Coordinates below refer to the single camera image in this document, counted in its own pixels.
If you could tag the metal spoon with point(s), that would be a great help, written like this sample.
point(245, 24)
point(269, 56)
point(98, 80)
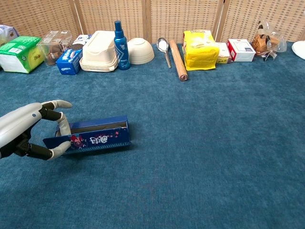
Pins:
point(162, 44)

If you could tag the white blue tissue pack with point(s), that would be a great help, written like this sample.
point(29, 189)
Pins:
point(6, 32)

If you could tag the white blue cookie packet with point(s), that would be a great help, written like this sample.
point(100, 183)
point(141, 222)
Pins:
point(82, 39)

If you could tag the blue Oreo box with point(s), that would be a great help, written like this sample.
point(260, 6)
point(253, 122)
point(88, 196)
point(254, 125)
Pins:
point(69, 62)

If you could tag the blue table cloth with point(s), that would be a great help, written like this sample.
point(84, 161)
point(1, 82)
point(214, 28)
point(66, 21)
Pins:
point(190, 143)

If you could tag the green tissue pack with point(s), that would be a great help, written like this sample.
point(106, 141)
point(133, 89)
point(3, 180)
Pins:
point(16, 52)

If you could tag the clear plastic snack box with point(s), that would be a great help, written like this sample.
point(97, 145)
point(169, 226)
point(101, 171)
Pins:
point(53, 45)

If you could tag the yellow biscuit bag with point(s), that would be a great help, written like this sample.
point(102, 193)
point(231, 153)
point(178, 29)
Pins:
point(200, 55)

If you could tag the clear bag of cookies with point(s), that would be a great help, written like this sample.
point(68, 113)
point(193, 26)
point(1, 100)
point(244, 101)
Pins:
point(262, 43)

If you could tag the white foam mannequin head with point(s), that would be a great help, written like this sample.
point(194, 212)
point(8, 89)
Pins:
point(300, 48)

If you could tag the blue glasses case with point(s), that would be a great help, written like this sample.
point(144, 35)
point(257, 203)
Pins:
point(100, 140)

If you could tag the small pink snack pack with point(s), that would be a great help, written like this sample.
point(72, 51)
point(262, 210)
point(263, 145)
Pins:
point(223, 53)

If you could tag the wooden rolling pin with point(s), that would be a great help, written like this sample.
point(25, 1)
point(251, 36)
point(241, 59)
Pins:
point(177, 59)

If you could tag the blue spray bottle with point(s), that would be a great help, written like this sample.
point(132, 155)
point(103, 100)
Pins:
point(121, 50)

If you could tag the white red carton box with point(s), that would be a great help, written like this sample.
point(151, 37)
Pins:
point(241, 51)

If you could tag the beige lidded lunch box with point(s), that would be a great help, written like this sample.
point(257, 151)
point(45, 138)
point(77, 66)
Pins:
point(98, 52)

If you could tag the wicker folding screen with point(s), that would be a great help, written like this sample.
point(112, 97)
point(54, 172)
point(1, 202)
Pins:
point(114, 12)

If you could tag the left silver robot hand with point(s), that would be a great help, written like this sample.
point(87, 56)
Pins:
point(16, 124)

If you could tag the beige upturned bowl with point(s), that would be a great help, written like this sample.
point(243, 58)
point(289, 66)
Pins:
point(140, 52)

